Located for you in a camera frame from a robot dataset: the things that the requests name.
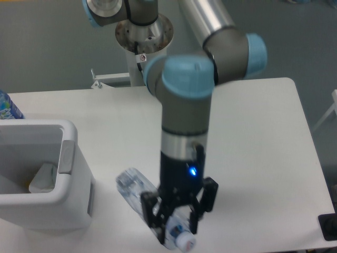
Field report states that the black cable on pedestal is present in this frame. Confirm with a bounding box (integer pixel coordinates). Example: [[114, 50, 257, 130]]
[[134, 41, 148, 86]]

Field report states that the clear plastic bottle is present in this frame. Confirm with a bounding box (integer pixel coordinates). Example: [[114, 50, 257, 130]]
[[116, 168, 196, 252]]

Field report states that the blue labelled water bottle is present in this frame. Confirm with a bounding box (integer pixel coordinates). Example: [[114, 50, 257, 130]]
[[1, 91, 25, 120]]

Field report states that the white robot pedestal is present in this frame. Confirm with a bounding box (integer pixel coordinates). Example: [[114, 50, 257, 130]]
[[91, 14, 174, 89]]

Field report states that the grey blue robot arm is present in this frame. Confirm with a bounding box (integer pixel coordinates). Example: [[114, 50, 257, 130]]
[[138, 1, 267, 244]]

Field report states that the black device at table edge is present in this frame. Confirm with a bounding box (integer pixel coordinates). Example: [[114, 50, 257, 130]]
[[318, 213, 336, 241]]

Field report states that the white trash can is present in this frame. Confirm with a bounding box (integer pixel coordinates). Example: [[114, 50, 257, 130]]
[[1, 120, 95, 229]]

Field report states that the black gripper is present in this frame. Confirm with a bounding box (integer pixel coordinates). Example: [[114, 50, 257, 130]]
[[141, 143, 219, 244]]

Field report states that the white frame at right edge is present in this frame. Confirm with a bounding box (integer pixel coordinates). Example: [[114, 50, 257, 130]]
[[312, 90, 336, 133]]

